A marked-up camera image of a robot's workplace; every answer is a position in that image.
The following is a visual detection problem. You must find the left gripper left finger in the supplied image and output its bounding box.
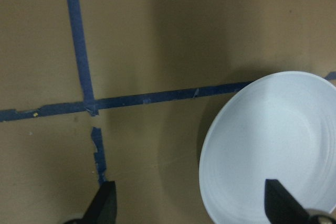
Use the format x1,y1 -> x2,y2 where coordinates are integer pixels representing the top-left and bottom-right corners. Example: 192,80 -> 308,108
78,182 -> 117,224

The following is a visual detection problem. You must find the blue plate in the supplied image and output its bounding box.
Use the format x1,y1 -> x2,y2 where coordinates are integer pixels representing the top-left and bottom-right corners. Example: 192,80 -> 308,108
199,71 -> 335,223

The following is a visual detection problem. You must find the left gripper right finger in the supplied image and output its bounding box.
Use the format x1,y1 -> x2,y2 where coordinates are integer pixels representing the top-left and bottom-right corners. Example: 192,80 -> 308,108
264,179 -> 319,224

